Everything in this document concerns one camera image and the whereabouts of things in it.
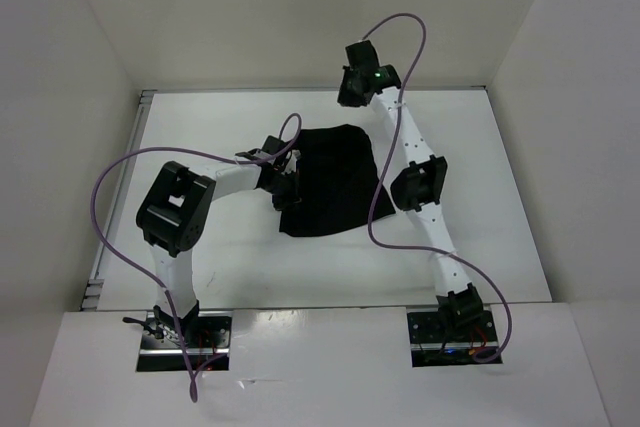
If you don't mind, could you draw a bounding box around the purple cable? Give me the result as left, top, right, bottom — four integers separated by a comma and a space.
92, 113, 303, 404
360, 12, 515, 364

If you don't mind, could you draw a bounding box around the black skirt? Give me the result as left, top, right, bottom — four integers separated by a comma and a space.
279, 124, 395, 238

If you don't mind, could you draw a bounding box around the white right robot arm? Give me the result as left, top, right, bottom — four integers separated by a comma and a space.
338, 40, 483, 343

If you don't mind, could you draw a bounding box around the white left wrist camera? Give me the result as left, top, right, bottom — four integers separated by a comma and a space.
283, 150, 301, 174

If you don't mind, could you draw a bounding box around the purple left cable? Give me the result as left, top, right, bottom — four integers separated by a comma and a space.
92, 113, 303, 404

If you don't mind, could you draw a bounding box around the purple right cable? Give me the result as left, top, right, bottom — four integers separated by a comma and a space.
360, 12, 515, 364

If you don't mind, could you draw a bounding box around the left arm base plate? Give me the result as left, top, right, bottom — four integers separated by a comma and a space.
136, 311, 232, 373

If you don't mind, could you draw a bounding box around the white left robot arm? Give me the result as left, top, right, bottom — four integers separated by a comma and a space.
136, 136, 302, 347

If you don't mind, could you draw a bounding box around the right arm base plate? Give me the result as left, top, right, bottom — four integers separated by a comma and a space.
406, 309, 499, 368

